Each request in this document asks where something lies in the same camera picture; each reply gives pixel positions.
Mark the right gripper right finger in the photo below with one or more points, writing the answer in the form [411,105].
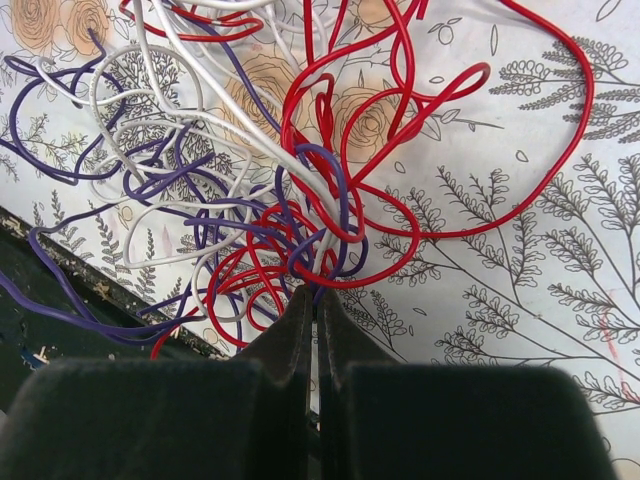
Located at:
[381,419]

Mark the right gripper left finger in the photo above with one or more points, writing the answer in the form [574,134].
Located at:
[243,418]

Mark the floral table mat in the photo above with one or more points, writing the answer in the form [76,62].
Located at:
[463,174]

